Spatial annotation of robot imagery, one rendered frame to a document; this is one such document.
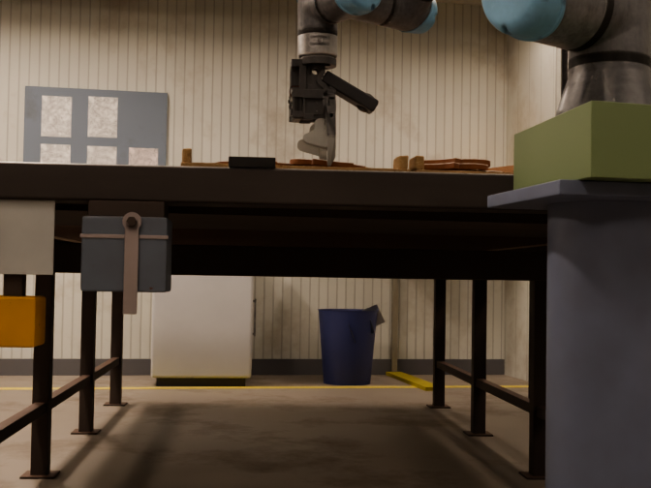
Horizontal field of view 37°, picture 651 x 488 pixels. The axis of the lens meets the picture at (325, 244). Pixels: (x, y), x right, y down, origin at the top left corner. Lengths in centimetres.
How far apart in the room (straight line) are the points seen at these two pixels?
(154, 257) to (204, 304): 505
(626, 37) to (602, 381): 48
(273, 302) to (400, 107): 181
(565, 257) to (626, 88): 25
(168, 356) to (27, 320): 505
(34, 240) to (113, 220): 14
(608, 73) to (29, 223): 92
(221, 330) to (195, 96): 189
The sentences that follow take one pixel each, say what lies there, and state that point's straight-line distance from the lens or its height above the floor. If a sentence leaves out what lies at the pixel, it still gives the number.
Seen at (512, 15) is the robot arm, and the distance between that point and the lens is 138.
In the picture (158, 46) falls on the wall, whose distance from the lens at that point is 761.
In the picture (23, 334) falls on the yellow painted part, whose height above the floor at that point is 64.
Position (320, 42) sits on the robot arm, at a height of 117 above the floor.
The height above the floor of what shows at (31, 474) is 1.
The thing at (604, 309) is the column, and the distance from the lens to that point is 140.
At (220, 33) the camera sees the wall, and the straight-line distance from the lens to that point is 766.
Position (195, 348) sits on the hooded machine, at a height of 26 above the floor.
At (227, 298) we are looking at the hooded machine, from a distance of 664.
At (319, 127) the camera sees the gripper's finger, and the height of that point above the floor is 101.
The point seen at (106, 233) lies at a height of 80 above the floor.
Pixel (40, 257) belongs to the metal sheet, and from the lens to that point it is 165.
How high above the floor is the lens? 74
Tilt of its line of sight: 2 degrees up
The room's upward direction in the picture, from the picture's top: 1 degrees clockwise
